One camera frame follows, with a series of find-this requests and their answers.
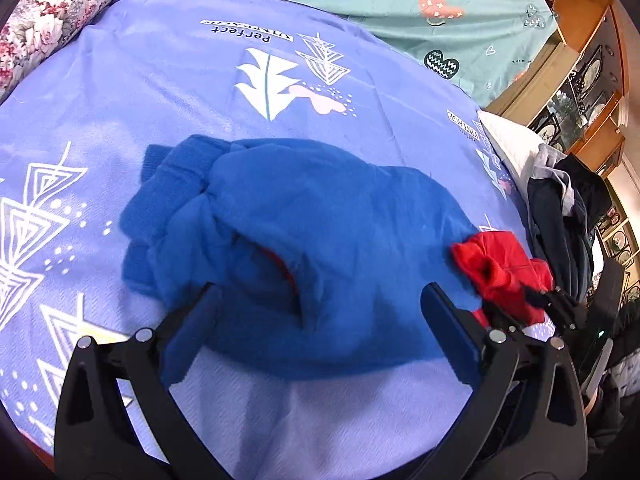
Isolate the pile of dark clothes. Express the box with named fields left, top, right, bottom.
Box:
left=526, top=154, right=610, bottom=307

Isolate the teal printed bedsheet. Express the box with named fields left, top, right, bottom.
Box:
left=185, top=0, right=563, bottom=108

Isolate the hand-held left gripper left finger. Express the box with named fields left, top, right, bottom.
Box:
left=54, top=284, right=224, bottom=480

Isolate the wooden display cabinet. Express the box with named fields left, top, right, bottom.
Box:
left=484, top=0, right=640, bottom=281

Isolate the red garment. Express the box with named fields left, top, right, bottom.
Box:
left=451, top=230, right=556, bottom=330

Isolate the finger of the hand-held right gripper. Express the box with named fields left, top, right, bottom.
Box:
left=523, top=286, right=585, bottom=335

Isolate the blue sweater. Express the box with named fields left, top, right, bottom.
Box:
left=120, top=134, right=488, bottom=388

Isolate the grey garment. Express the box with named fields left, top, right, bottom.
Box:
left=534, top=144, right=577, bottom=217

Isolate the floral pillow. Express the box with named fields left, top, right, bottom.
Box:
left=0, top=0, right=131, bottom=103

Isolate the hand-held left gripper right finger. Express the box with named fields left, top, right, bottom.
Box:
left=420, top=282, right=589, bottom=480

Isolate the purple printed bedsheet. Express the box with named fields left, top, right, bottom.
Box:
left=0, top=0, right=557, bottom=463

